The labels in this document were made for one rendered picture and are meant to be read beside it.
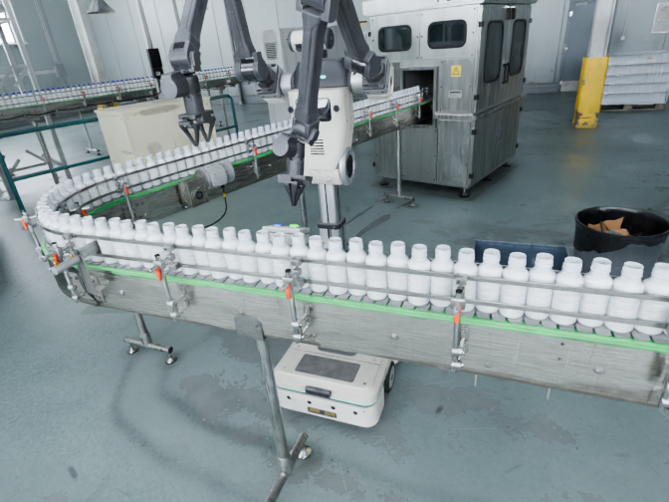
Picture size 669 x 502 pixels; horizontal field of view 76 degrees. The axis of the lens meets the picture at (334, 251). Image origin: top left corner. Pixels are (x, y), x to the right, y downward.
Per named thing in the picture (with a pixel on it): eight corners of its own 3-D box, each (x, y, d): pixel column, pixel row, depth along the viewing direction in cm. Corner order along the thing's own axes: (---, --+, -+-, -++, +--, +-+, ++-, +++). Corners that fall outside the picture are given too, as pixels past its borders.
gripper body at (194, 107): (177, 122, 132) (172, 96, 128) (198, 116, 140) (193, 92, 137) (195, 121, 129) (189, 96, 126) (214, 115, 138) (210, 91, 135)
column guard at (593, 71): (571, 127, 731) (583, 58, 683) (569, 124, 764) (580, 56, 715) (598, 127, 717) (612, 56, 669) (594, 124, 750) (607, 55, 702)
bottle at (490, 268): (501, 305, 112) (508, 248, 105) (495, 317, 108) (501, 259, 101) (478, 299, 116) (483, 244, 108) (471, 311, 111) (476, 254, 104)
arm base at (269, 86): (276, 94, 172) (279, 64, 172) (266, 85, 164) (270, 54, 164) (257, 95, 175) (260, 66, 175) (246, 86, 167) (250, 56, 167)
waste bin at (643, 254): (561, 331, 255) (580, 233, 227) (555, 292, 292) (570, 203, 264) (651, 344, 239) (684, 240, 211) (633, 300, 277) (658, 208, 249)
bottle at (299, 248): (312, 278, 133) (307, 229, 126) (315, 287, 128) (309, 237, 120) (293, 281, 132) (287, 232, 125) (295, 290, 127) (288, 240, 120)
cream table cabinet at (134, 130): (200, 185, 593) (180, 96, 541) (228, 191, 557) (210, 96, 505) (124, 211, 518) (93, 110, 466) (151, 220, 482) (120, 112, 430)
